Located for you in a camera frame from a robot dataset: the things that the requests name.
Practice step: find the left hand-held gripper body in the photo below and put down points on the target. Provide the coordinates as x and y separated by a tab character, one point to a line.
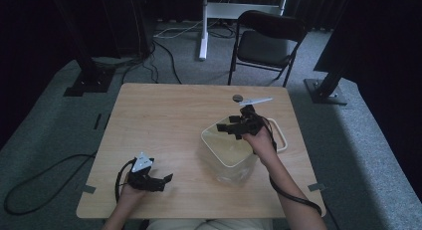
141	177

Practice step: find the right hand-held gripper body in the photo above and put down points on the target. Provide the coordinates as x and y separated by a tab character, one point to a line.
250	122

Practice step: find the black folding chair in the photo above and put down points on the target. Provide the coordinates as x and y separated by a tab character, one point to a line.
262	49

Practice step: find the person's right hand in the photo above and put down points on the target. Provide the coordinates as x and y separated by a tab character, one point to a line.
262	147

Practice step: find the cream plastic bin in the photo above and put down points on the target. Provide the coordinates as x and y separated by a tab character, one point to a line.
225	150

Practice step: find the black stand with base plate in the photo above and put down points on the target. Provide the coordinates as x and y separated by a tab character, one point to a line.
326	90
89	80

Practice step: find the round grey table grommet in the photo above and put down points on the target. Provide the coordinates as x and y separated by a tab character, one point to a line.
236	98

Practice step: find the cream container lid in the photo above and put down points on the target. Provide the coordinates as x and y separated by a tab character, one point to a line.
284	137

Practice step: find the white metal desk frame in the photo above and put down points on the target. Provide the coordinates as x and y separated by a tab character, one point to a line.
203	41

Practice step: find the black floor tape strips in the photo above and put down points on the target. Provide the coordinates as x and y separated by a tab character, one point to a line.
97	121

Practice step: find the person's left hand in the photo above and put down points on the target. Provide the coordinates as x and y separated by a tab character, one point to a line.
131	196

